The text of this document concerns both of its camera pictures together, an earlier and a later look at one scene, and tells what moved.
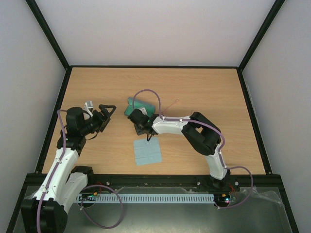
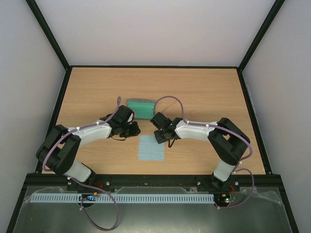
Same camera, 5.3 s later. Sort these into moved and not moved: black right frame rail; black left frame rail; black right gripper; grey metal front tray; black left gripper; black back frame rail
Moved: black right gripper; black left gripper
Not moved: black left frame rail; black back frame rail; grey metal front tray; black right frame rail
